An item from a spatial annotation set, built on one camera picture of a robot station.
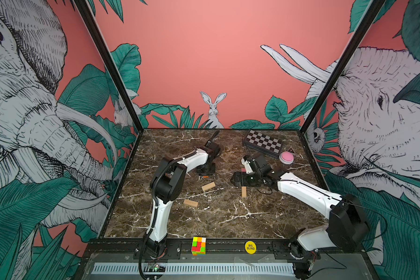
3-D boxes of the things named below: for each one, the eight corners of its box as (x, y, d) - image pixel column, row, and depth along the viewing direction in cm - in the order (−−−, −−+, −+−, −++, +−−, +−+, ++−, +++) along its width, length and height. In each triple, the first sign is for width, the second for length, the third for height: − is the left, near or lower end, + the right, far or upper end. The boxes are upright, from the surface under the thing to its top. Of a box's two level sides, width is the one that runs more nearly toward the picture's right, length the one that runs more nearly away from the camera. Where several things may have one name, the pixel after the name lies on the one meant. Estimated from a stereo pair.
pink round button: (280, 164, 106) (281, 162, 104) (277, 153, 111) (278, 151, 109) (294, 164, 106) (296, 162, 104) (290, 153, 111) (292, 151, 110)
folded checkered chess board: (242, 145, 114) (243, 141, 112) (249, 132, 122) (250, 129, 119) (278, 158, 108) (279, 155, 105) (282, 144, 115) (284, 140, 113)
